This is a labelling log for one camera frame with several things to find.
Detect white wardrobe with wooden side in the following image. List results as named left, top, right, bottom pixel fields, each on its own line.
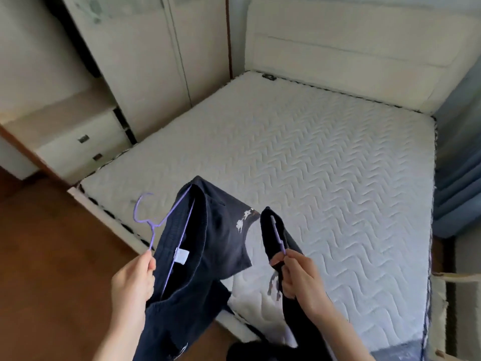
left=0, top=0, right=233, bottom=185

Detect purple wire hanger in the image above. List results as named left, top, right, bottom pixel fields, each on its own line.
left=270, top=215, right=287, bottom=257
left=133, top=184, right=196, bottom=297

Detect black long pants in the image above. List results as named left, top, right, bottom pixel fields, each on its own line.
left=260, top=206, right=333, bottom=361

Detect person's left hand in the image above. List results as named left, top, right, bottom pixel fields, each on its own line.
left=111, top=251, right=157, bottom=327

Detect white padded headboard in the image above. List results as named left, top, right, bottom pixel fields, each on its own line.
left=244, top=0, right=481, bottom=115

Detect person's black top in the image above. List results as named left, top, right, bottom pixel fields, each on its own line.
left=225, top=338, right=301, bottom=361

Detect bed with white quilted mattress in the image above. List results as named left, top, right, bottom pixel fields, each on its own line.
left=67, top=0, right=481, bottom=361

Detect person's right hand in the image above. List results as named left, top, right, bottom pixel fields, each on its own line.
left=270, top=248, right=333, bottom=324

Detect blue curtain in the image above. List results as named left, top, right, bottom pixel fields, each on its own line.
left=432, top=67, right=481, bottom=239

